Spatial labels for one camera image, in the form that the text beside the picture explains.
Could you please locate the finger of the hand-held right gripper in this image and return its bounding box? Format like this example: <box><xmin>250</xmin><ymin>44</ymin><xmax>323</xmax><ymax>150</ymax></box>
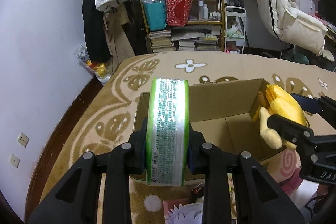
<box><xmin>291</xmin><ymin>93</ymin><xmax>336</xmax><ymax>116</ymax></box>
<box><xmin>267</xmin><ymin>114</ymin><xmax>315</xmax><ymax>147</ymax></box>

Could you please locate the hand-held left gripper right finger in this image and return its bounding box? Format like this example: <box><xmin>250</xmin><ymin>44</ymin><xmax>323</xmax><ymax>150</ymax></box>
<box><xmin>188</xmin><ymin>123</ymin><xmax>306</xmax><ymax>224</ymax></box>

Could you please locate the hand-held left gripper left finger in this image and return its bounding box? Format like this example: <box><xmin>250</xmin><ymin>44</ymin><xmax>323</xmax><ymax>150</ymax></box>
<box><xmin>28</xmin><ymin>118</ymin><xmax>149</xmax><ymax>224</ymax></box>

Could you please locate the yellow plush toy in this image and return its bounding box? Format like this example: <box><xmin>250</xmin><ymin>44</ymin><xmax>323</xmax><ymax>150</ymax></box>
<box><xmin>253</xmin><ymin>84</ymin><xmax>308</xmax><ymax>149</ymax></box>

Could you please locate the green tissue pack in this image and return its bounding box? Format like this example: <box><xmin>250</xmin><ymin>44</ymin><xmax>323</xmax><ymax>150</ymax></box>
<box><xmin>146</xmin><ymin>77</ymin><xmax>190</xmax><ymax>186</ymax></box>

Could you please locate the cardboard box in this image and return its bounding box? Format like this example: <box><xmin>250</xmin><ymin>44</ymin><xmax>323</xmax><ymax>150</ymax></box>
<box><xmin>130</xmin><ymin>78</ymin><xmax>298</xmax><ymax>184</ymax></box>

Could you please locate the beige patterned blanket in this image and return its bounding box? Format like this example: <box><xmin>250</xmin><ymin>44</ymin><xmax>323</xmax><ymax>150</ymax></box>
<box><xmin>39</xmin><ymin>52</ymin><xmax>336</xmax><ymax>224</ymax></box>

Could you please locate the teal round object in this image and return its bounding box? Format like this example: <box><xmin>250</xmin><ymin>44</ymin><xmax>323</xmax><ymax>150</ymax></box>
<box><xmin>286</xmin><ymin>46</ymin><xmax>310</xmax><ymax>65</ymax></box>

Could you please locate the cream puffer jacket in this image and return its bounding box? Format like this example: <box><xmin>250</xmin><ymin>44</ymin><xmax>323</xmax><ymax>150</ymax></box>
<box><xmin>253</xmin><ymin>0</ymin><xmax>336</xmax><ymax>56</ymax></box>

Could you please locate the plastic bag of snacks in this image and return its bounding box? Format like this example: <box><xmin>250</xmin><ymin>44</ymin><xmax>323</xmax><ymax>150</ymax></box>
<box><xmin>76</xmin><ymin>44</ymin><xmax>112</xmax><ymax>85</ymax></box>

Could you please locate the black monitor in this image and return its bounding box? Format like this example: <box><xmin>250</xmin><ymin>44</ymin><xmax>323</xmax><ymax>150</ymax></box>
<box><xmin>316</xmin><ymin>0</ymin><xmax>336</xmax><ymax>24</ymax></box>

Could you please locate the cat plush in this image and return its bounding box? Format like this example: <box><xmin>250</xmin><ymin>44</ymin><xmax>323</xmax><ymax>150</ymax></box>
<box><xmin>227</xmin><ymin>18</ymin><xmax>240</xmax><ymax>33</ymax></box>

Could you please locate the tan coat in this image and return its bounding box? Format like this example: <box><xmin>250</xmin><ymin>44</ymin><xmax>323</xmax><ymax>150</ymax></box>
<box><xmin>104</xmin><ymin>1</ymin><xmax>135</xmax><ymax>73</ymax></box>

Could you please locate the white cart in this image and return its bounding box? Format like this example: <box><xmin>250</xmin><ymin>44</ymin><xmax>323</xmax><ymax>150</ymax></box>
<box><xmin>224</xmin><ymin>5</ymin><xmax>248</xmax><ymax>54</ymax></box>

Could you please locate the stack of books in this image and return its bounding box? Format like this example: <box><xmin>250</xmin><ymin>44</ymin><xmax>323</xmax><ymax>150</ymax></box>
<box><xmin>148</xmin><ymin>26</ymin><xmax>221</xmax><ymax>52</ymax></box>

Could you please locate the black coat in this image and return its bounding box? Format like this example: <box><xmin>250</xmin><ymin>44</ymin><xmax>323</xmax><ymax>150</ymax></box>
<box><xmin>79</xmin><ymin>0</ymin><xmax>112</xmax><ymax>63</ymax></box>

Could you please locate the teal bag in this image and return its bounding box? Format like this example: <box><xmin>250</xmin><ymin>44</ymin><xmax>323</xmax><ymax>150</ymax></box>
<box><xmin>143</xmin><ymin>0</ymin><xmax>167</xmax><ymax>31</ymax></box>

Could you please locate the group of cosmetic bottles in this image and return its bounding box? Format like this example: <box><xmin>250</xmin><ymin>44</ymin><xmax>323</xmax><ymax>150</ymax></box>
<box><xmin>198</xmin><ymin>0</ymin><xmax>222</xmax><ymax>21</ymax></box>

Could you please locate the red gift bag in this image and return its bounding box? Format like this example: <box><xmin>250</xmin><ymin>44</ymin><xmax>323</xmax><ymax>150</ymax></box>
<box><xmin>165</xmin><ymin>0</ymin><xmax>193</xmax><ymax>28</ymax></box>

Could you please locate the black cable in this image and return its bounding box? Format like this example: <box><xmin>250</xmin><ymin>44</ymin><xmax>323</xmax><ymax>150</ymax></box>
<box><xmin>302</xmin><ymin>193</ymin><xmax>328</xmax><ymax>214</ymax></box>

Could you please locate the white wall socket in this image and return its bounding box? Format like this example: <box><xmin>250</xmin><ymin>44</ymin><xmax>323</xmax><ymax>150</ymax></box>
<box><xmin>17</xmin><ymin>132</ymin><xmax>29</xmax><ymax>148</ymax></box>
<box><xmin>9</xmin><ymin>154</ymin><xmax>21</xmax><ymax>169</ymax></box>

